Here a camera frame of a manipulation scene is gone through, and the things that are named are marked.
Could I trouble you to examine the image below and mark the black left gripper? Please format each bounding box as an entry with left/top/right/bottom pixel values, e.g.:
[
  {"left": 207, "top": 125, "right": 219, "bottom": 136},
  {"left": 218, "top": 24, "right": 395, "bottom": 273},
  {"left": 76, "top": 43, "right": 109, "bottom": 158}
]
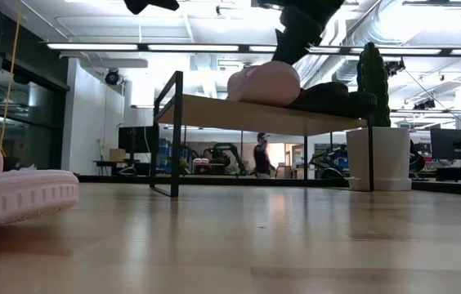
[{"left": 123, "top": 0, "right": 181, "bottom": 16}]

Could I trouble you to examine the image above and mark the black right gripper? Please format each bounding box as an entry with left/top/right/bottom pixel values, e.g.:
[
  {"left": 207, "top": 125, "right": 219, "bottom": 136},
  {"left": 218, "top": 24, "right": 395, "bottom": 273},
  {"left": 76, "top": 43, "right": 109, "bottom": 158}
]
[{"left": 250, "top": 0, "right": 347, "bottom": 66}]

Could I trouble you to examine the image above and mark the pink slide sandal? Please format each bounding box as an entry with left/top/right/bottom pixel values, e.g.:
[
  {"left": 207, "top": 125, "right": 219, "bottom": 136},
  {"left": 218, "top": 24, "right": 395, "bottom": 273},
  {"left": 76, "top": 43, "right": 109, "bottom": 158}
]
[
  {"left": 0, "top": 136, "right": 80, "bottom": 234},
  {"left": 226, "top": 60, "right": 302, "bottom": 108}
]

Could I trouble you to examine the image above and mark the black slide sandal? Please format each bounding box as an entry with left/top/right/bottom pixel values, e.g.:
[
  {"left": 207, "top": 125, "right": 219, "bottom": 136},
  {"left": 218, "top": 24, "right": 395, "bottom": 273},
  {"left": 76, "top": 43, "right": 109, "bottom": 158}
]
[
  {"left": 288, "top": 81, "right": 351, "bottom": 117},
  {"left": 347, "top": 90, "right": 378, "bottom": 119}
]

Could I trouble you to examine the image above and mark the long ceiling light strip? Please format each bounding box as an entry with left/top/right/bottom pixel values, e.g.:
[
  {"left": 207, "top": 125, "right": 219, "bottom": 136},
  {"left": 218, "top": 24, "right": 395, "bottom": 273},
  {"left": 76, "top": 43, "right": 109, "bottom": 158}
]
[
  {"left": 46, "top": 42, "right": 277, "bottom": 53},
  {"left": 307, "top": 45, "right": 461, "bottom": 57}
]

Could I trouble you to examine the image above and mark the green cactus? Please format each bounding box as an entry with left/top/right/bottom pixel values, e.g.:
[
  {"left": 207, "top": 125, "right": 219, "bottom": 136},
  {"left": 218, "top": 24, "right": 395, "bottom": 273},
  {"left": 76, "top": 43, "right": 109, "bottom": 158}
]
[{"left": 356, "top": 42, "right": 392, "bottom": 127}]

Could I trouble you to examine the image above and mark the black ceiling spotlight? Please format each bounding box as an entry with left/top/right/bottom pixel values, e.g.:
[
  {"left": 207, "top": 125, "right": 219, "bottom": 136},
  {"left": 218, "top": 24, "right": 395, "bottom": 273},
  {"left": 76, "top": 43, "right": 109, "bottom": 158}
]
[{"left": 385, "top": 56, "right": 405, "bottom": 77}]

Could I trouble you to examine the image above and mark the standing person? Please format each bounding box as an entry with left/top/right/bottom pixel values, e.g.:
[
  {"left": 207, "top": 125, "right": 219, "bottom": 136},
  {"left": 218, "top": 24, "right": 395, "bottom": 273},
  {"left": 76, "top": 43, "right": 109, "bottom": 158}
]
[{"left": 253, "top": 131, "right": 275, "bottom": 180}]

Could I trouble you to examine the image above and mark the black monitor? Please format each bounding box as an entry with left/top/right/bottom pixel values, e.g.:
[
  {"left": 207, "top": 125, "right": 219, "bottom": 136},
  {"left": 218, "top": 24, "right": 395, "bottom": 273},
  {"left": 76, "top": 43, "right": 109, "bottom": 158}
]
[
  {"left": 118, "top": 125, "right": 159, "bottom": 154},
  {"left": 430, "top": 128, "right": 461, "bottom": 161}
]

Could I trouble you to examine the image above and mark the white plant pot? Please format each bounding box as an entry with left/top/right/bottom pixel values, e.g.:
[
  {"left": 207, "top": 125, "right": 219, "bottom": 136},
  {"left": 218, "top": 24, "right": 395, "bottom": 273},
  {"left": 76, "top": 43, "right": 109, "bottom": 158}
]
[{"left": 345, "top": 126, "right": 413, "bottom": 192}]

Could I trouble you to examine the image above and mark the cardboard box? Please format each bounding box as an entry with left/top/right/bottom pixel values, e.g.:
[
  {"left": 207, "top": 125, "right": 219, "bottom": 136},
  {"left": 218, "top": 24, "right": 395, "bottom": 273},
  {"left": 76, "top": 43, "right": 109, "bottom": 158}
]
[{"left": 108, "top": 147, "right": 128, "bottom": 163}]

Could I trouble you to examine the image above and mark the silver ceiling duct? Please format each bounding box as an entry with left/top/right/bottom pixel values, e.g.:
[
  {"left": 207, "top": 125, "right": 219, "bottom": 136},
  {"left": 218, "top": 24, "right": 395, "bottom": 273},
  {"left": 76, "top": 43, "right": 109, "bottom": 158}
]
[{"left": 295, "top": 0, "right": 403, "bottom": 82}]

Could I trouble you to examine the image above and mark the wooden shelf with black frame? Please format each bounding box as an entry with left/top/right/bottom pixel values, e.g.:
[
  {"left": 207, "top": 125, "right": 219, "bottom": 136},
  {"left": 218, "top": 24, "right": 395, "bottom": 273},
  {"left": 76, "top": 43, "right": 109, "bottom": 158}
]
[{"left": 150, "top": 70, "right": 375, "bottom": 198}]

